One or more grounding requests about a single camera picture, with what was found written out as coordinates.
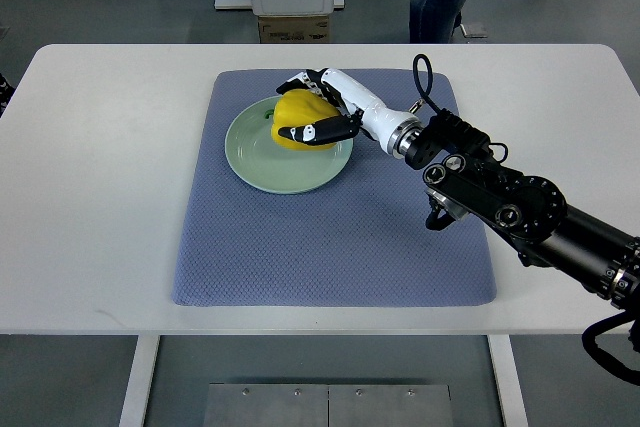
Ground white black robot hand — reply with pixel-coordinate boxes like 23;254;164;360
276;68;422;157

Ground yellow bell pepper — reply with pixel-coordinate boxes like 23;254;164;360
264;89;340;151

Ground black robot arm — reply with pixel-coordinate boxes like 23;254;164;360
397;67;639;385

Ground light green plate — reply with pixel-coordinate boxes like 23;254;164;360
225;96;353;194

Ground blue quilted mat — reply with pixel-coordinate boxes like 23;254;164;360
172;69;496;307

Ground cardboard box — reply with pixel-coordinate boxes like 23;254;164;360
258;15;330;44

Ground white table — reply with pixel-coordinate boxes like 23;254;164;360
1;44;639;426

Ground metal base plate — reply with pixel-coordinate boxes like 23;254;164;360
203;384;453;426

